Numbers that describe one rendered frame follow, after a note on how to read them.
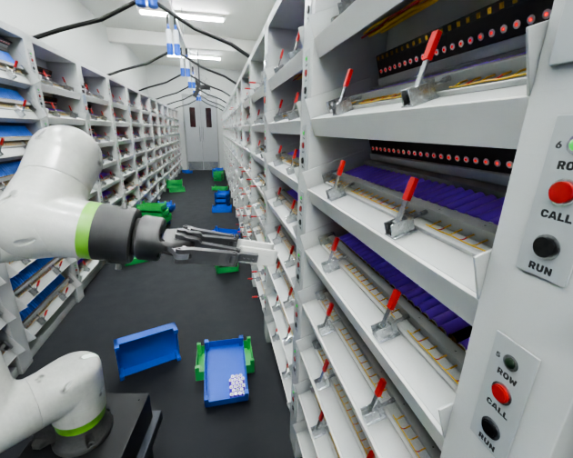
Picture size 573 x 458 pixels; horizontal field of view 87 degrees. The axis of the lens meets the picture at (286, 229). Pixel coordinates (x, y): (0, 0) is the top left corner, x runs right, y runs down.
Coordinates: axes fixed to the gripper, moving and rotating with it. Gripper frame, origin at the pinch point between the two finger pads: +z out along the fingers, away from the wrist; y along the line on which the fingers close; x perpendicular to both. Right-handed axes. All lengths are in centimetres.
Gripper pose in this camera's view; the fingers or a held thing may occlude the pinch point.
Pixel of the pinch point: (256, 252)
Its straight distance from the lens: 56.6
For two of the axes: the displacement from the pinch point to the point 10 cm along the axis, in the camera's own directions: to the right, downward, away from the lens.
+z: 9.5, 1.5, 2.8
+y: 2.2, 3.1, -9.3
